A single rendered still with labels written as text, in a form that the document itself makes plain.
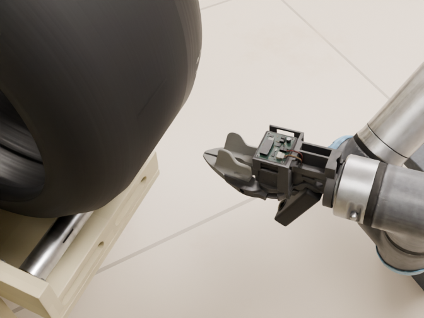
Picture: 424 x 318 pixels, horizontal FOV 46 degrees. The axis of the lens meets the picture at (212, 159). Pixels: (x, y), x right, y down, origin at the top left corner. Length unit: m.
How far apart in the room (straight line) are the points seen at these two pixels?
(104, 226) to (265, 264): 1.01
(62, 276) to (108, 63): 0.45
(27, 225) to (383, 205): 0.67
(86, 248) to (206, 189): 1.14
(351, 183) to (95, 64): 0.36
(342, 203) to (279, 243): 1.21
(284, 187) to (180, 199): 1.29
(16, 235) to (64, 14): 0.60
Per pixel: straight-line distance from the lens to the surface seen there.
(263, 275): 1.82
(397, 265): 0.82
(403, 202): 0.68
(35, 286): 0.80
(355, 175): 0.68
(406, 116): 0.80
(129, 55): 0.57
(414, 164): 1.43
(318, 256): 1.88
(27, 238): 1.02
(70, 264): 0.90
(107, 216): 0.93
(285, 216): 0.79
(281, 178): 0.70
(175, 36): 0.64
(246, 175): 0.74
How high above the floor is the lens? 1.64
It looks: 52 degrees down
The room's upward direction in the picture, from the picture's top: straight up
